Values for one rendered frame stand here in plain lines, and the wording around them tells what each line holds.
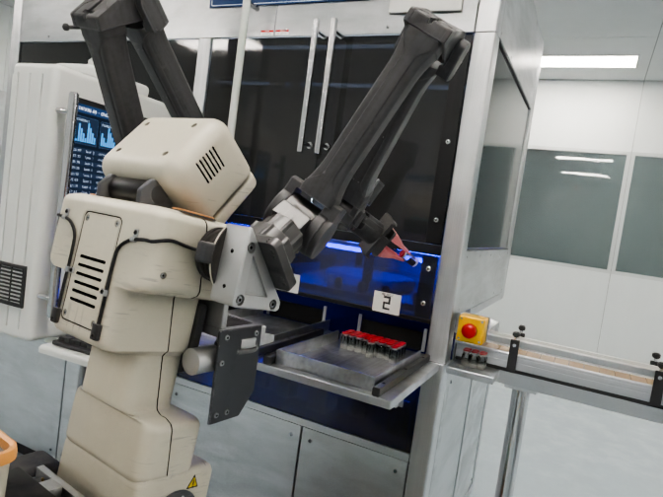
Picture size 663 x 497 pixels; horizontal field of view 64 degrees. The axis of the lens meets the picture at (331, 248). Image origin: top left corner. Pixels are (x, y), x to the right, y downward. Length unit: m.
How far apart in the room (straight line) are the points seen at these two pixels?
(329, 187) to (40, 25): 2.03
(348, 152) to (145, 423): 0.52
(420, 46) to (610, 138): 5.37
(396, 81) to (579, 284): 5.34
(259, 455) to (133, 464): 1.01
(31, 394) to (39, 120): 1.38
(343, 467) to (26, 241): 1.12
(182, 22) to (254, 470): 1.57
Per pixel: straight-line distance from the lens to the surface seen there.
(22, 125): 1.70
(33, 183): 1.65
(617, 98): 6.27
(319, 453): 1.79
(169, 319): 0.90
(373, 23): 1.73
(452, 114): 1.57
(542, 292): 6.12
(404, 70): 0.86
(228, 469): 2.00
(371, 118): 0.85
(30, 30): 2.76
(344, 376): 1.25
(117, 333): 0.85
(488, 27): 1.62
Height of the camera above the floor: 1.27
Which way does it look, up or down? 4 degrees down
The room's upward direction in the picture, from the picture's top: 8 degrees clockwise
